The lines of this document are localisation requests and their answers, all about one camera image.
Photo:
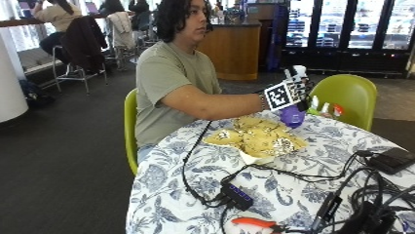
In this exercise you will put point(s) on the white pillar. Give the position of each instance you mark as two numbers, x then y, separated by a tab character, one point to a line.
9	74

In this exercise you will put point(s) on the white bottle with red cap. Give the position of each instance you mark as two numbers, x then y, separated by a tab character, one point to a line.
336	110

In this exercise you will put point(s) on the yellow patterned cloth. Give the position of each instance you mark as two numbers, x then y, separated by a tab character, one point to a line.
259	139

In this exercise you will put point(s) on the black hub with blue lights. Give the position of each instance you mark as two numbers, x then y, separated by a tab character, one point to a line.
236	196

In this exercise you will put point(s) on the dark backpack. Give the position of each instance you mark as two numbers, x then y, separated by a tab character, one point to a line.
34	93

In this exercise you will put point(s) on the black adapter plug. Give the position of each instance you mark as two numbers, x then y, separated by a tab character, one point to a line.
327	208

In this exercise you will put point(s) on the green plastic chair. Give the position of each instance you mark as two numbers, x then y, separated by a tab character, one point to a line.
349	97
129	130

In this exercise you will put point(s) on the wooden counter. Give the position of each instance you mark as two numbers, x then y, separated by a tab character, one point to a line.
231	48

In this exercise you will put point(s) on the light jacket on stool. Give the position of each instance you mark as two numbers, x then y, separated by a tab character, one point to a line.
121	29

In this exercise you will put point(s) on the flat black device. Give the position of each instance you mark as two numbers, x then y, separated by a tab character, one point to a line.
392	160

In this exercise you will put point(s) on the glass door fridge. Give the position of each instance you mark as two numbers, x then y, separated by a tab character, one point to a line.
345	32

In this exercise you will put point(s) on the white spray bottle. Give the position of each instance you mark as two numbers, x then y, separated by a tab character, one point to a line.
313	103
324	108

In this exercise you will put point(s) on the metal bar stool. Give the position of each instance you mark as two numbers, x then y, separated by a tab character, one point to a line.
79	76
118	57

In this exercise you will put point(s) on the white cube with black markers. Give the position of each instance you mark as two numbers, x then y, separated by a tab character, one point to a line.
280	95

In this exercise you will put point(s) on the person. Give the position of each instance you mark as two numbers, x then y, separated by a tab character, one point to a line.
172	81
139	14
55	22

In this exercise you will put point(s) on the dark jacket on stool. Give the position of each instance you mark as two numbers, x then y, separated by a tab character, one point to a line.
83	44

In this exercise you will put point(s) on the beaded wristband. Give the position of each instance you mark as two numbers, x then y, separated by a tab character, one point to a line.
262	101

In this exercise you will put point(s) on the blue floral tablecloth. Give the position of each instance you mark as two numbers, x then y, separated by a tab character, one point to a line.
172	195

